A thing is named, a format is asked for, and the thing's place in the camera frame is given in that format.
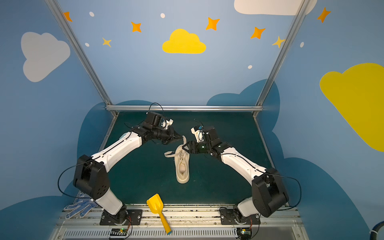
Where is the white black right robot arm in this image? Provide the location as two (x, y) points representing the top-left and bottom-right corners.
(182, 140), (289, 223)

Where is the right green circuit board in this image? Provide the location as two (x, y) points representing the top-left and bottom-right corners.
(236, 228), (252, 240)

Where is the aluminium frame post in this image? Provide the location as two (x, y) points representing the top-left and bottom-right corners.
(45, 0), (113, 105)
(256, 0), (312, 111)

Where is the aluminium front rail platform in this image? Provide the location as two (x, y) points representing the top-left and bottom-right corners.
(50, 204), (309, 240)

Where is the aluminium floor rail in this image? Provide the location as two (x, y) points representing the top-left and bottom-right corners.
(252, 112), (290, 207)
(98, 113), (119, 152)

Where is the green circuit board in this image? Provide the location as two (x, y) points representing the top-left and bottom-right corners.
(109, 228), (128, 240)
(236, 228), (252, 240)

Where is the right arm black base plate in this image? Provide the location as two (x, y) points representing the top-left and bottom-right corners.
(219, 207), (261, 225)

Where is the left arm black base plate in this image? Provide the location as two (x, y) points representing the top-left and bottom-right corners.
(100, 209), (143, 226)

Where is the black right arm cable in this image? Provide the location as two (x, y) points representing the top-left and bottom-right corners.
(263, 173), (303, 211)

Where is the right side aluminium floor rail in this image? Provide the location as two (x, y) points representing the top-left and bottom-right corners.
(252, 112), (290, 207)

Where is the left side aluminium floor rail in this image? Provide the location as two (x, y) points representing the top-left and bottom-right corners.
(98, 113), (119, 152)

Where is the back horizontal aluminium bar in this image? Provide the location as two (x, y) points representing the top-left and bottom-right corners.
(106, 104), (263, 112)

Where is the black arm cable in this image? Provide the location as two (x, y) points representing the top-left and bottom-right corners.
(263, 173), (303, 211)
(57, 164), (91, 199)

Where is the left green circuit board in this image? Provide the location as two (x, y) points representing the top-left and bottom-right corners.
(109, 228), (128, 240)

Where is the left aluminium frame post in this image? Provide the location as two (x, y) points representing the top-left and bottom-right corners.
(45, 0), (113, 105)

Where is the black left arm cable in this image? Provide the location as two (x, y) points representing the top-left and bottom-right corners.
(57, 164), (91, 199)

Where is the blue dotted work glove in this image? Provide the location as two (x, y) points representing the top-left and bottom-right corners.
(64, 193), (99, 219)

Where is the right aluminium frame post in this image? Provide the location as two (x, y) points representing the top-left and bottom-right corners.
(256, 0), (312, 111)

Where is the yellow toy shovel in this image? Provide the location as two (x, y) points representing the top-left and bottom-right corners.
(147, 194), (172, 235)

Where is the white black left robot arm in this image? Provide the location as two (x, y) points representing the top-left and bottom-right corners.
(73, 126), (183, 225)

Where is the white canvas sneaker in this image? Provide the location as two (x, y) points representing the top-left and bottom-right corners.
(175, 145), (190, 184)

